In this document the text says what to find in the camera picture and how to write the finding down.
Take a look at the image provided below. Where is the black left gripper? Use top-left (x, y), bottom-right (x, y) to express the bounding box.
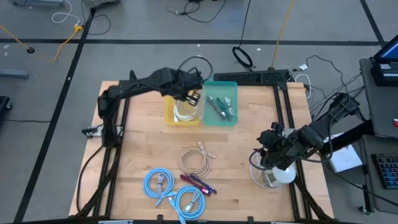
top-left (169, 68), bottom-right (205, 107)

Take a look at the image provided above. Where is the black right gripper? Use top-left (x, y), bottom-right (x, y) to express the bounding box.
top-left (256, 121), bottom-right (302, 171)

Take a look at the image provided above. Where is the white USB cable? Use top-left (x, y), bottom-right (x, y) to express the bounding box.
top-left (172, 103), bottom-right (199, 123)

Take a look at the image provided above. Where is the light grey short cable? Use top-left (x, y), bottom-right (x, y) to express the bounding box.
top-left (224, 96), bottom-right (236, 117)

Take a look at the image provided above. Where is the purple short USB cable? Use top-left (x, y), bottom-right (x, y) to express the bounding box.
top-left (186, 172), bottom-right (218, 195)

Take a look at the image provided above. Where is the red short USB cable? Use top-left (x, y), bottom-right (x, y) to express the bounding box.
top-left (180, 173), bottom-right (210, 197)

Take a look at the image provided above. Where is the light blue cable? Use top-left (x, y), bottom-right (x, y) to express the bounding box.
top-left (168, 185), bottom-right (207, 224)
top-left (142, 167), bottom-right (177, 207)

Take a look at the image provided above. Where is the teal translucent plastic bin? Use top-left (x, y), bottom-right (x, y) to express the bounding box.
top-left (203, 80), bottom-right (239, 128)

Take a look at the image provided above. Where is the yellow translucent plastic bin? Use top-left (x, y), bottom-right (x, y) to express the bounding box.
top-left (164, 81), bottom-right (205, 127)

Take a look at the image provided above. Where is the white box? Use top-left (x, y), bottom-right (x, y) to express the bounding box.
top-left (317, 133), bottom-right (364, 174)

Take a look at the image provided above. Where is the grey cart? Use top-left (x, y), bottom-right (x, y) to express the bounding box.
top-left (359, 57), bottom-right (398, 215)

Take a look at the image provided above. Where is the keyboard with coloured keys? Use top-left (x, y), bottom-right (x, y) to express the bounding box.
top-left (371, 152), bottom-right (398, 190)

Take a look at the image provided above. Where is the black laptop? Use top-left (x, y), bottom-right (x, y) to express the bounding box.
top-left (370, 39), bottom-right (398, 88)

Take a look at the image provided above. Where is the grey metal foot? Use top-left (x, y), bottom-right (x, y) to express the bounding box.
top-left (0, 68), bottom-right (30, 80)

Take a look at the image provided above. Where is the dark grey short cable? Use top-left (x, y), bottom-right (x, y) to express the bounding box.
top-left (206, 95), bottom-right (228, 120)

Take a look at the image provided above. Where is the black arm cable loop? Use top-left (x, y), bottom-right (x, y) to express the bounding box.
top-left (178, 55), bottom-right (214, 83)

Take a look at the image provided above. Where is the black aluminium table frame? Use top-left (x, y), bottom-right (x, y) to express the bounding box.
top-left (68, 70), bottom-right (336, 224)

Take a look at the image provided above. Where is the black perforated metal bracket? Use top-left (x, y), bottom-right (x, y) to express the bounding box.
top-left (213, 68), bottom-right (290, 91)

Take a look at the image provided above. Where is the black coiled cable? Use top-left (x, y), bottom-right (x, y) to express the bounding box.
top-left (231, 0), bottom-right (254, 70)

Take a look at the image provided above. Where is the black tangled cable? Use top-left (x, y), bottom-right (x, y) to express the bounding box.
top-left (165, 0), bottom-right (228, 24)

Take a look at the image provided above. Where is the white looped cable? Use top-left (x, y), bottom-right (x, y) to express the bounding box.
top-left (294, 73), bottom-right (312, 100)

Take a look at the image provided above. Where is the black cable bundle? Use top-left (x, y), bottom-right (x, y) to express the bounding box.
top-left (305, 55), bottom-right (365, 121)

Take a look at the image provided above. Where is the yellow hanging power cable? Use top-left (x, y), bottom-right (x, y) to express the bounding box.
top-left (271, 0), bottom-right (296, 70)

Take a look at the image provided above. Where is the black thin cable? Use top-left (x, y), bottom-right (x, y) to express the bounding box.
top-left (81, 0), bottom-right (112, 36)

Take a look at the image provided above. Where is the yellow extension cord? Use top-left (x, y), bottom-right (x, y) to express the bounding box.
top-left (0, 24), bottom-right (85, 62)

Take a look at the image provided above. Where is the white thin cable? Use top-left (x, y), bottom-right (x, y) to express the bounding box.
top-left (51, 0), bottom-right (81, 26)

